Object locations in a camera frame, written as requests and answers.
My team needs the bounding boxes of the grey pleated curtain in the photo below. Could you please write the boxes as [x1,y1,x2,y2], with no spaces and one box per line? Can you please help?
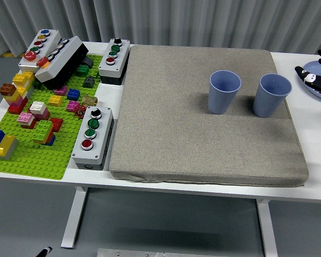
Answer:
[0,0,321,57]

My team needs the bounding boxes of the lime green building brick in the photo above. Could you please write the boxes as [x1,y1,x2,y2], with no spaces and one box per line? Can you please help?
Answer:
[32,120,54,142]

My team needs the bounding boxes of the grey control box black base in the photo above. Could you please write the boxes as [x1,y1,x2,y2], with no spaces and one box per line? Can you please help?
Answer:
[34,35,89,90]

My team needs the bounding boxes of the grey four-button control box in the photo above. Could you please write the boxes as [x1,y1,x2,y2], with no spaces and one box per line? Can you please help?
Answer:
[71,106,115,171]
[98,37,131,86]

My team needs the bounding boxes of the white table leg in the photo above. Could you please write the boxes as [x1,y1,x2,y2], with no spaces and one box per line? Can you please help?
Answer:
[60,186,88,249]
[256,198,279,257]

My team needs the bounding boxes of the large yellow building brick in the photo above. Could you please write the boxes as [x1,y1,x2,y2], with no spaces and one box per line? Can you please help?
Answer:
[0,134,17,157]

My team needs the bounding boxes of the lime green building baseplate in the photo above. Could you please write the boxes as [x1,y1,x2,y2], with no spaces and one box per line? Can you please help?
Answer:
[0,54,104,181]

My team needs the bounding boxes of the brass valve red handle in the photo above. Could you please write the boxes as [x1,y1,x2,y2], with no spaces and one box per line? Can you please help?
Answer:
[75,94,98,117]

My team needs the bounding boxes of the red building brick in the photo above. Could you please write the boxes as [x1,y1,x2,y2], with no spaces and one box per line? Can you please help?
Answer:
[50,118,64,132]
[7,103,29,115]

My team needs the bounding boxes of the grey five-button control box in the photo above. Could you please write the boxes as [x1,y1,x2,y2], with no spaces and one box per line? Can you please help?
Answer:
[18,28,62,73]

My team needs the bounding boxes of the white building brick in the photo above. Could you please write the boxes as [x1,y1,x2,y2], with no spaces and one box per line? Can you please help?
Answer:
[29,101,48,114]

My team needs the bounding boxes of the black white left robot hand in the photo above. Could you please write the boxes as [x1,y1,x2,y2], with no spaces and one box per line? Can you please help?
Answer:
[33,246,54,257]

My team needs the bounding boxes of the blue ribbed plastic cup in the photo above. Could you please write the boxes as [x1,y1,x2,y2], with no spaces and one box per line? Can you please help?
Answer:
[208,70,242,115]
[252,73,293,118]

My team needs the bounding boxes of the blue plate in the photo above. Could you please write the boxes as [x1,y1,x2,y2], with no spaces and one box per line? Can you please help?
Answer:
[301,61,321,102]

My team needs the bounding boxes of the grey sloped building brick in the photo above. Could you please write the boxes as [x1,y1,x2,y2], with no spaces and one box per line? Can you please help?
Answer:
[82,75,95,88]

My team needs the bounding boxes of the brown building brick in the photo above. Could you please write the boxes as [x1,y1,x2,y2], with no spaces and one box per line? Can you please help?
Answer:
[0,83,17,96]

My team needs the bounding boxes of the dark green building brick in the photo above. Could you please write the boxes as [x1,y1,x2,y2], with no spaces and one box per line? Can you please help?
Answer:
[76,65,90,77]

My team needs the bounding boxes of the grey-brown table mat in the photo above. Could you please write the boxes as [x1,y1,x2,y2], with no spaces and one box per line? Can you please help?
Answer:
[109,44,310,187]

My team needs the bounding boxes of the silver metal plate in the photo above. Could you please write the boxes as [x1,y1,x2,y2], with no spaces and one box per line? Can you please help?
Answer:
[96,248,231,257]

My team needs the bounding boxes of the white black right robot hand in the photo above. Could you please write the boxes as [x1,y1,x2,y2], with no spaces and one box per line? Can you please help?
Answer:
[294,40,321,97]

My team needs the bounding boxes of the pink building brick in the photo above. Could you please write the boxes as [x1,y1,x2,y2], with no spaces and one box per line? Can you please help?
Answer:
[17,112,35,125]

